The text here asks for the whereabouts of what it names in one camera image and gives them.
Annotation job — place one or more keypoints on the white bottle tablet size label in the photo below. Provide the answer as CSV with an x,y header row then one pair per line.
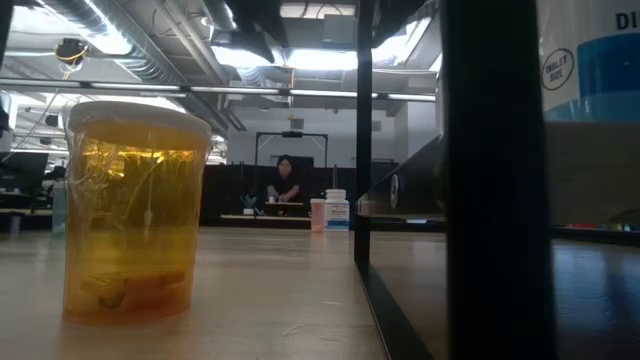
x,y
560,25

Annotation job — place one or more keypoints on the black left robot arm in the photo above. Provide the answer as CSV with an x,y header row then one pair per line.
x,y
255,15

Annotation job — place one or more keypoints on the person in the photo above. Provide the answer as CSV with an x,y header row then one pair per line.
x,y
285,185

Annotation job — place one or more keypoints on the small pink vial white cap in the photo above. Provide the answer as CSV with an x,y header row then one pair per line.
x,y
317,216

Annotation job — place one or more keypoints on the white supplement bottle blue band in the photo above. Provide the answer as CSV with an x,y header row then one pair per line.
x,y
336,212

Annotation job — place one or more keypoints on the small grey hanging box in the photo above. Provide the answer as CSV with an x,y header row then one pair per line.
x,y
297,123

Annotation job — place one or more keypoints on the small plant in white pot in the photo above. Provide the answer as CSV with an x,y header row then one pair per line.
x,y
248,210

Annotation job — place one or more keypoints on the black background partition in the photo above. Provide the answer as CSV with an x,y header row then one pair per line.
x,y
230,185

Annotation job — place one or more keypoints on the grey ceiling box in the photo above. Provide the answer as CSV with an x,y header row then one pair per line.
x,y
340,30

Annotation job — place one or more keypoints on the orange pill bottle white cap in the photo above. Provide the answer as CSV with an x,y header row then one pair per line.
x,y
132,225

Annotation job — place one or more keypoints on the white light bar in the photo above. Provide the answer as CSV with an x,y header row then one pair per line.
x,y
135,86

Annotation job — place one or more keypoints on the black background rig frame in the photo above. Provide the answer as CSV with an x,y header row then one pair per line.
x,y
292,134

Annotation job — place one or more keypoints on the black aluminium table frame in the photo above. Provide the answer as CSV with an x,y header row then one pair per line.
x,y
280,225

